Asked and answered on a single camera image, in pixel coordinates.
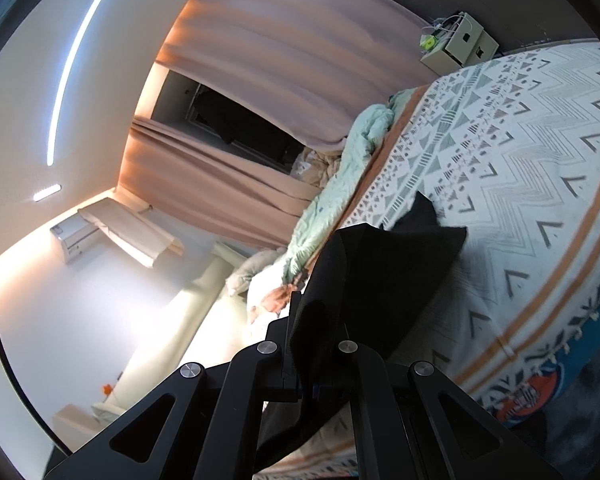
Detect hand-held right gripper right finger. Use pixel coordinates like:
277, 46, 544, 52
311, 337, 565, 480

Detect ceiling light strip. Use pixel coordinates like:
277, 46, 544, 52
45, 0, 131, 167

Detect wall air conditioner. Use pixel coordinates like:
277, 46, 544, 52
50, 212, 101, 265

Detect white pillow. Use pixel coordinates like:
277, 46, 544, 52
225, 247, 286, 297
245, 265, 301, 341

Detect mint green duvet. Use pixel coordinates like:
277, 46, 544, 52
282, 89, 421, 286

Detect cream bedside table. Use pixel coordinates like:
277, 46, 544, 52
52, 402, 126, 453

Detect bed with patterned sheet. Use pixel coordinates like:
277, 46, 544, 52
257, 40, 600, 480

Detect white cables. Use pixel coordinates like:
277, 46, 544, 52
427, 12, 463, 36

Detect orange cloth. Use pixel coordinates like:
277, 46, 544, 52
260, 284, 297, 313

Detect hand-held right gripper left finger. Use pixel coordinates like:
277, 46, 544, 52
44, 290, 303, 480

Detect cream padded headboard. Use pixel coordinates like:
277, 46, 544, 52
92, 241, 251, 421

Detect black long-sleeved shirt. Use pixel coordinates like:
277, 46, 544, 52
255, 191, 468, 471

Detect crumpled beige blanket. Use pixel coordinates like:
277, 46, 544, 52
290, 146, 343, 188

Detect cream nightstand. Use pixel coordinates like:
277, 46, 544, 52
420, 11, 500, 76

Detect pink curtain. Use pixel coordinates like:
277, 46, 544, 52
154, 0, 436, 153
117, 115, 326, 251

